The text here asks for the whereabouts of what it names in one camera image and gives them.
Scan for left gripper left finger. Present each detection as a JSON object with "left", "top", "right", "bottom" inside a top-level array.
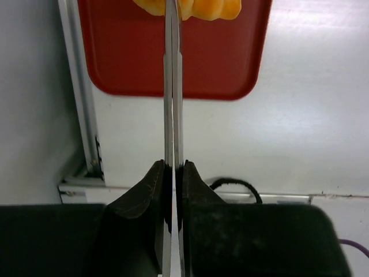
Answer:
[{"left": 1, "top": 160, "right": 164, "bottom": 276}]

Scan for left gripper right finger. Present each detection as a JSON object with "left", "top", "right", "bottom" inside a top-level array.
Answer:
[{"left": 181, "top": 161, "right": 351, "bottom": 276}]

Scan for metal tongs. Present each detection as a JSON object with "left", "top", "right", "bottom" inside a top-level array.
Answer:
[{"left": 164, "top": 1, "right": 187, "bottom": 276}]

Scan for orange croissant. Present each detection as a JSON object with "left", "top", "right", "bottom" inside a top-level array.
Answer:
[{"left": 133, "top": 0, "right": 242, "bottom": 21}]

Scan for red tray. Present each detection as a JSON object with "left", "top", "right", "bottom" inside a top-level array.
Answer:
[{"left": 78, "top": 1, "right": 272, "bottom": 100}]

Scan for black cable loop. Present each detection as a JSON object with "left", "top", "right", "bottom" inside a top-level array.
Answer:
[{"left": 209, "top": 178, "right": 263, "bottom": 204}]

